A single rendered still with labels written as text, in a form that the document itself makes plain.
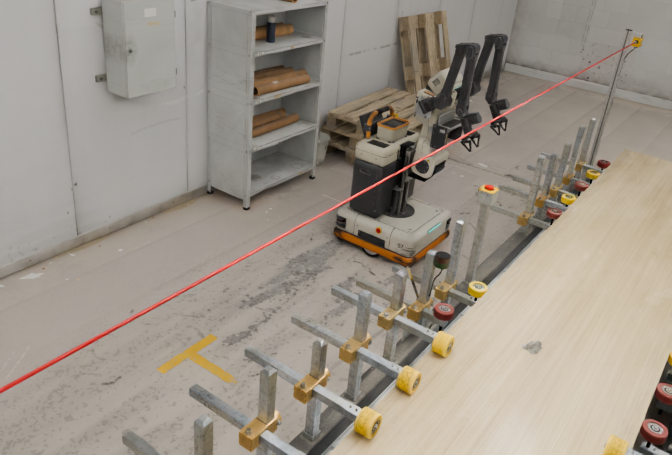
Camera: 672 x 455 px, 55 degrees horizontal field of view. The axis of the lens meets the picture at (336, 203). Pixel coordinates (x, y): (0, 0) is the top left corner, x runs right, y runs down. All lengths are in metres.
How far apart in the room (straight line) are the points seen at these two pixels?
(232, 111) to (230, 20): 0.67
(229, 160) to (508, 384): 3.32
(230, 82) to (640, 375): 3.45
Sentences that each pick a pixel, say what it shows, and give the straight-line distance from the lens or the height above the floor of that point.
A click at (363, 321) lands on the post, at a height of 1.06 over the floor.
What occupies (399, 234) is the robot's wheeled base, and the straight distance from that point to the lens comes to 4.48.
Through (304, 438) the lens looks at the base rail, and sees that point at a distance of 2.34.
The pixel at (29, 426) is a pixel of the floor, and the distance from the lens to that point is 3.50.
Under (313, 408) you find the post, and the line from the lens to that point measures 2.24.
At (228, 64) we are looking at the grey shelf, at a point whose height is 1.13.
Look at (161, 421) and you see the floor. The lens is 3.40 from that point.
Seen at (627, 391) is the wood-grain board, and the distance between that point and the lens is 2.56.
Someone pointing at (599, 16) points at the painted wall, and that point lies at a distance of 10.15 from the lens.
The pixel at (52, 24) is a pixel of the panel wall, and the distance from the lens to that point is 4.25.
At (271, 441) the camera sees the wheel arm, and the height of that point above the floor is 0.96.
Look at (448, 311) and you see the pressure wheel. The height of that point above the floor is 0.90.
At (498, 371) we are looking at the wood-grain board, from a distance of 2.43.
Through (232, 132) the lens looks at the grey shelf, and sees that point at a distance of 5.04.
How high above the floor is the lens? 2.40
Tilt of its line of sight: 26 degrees down
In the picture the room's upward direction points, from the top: 6 degrees clockwise
